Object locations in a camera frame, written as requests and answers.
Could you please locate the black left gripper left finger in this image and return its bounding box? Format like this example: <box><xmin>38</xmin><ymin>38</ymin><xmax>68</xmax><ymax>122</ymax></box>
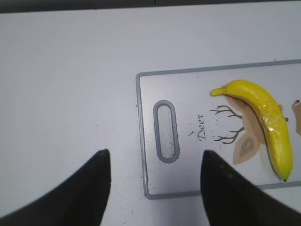
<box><xmin>0</xmin><ymin>149</ymin><xmax>111</xmax><ymax>226</ymax></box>

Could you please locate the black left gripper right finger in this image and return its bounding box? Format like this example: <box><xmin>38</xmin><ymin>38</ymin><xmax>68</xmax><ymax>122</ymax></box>
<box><xmin>200</xmin><ymin>150</ymin><xmax>301</xmax><ymax>226</ymax></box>

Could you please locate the yellow plastic banana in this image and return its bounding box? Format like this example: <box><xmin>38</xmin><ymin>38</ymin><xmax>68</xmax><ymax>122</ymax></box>
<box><xmin>210</xmin><ymin>80</ymin><xmax>293</xmax><ymax>181</ymax></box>

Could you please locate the white grey-rimmed cutting board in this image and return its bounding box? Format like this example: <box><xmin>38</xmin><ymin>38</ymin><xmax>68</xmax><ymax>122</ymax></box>
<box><xmin>136</xmin><ymin>60</ymin><xmax>301</xmax><ymax>200</ymax></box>

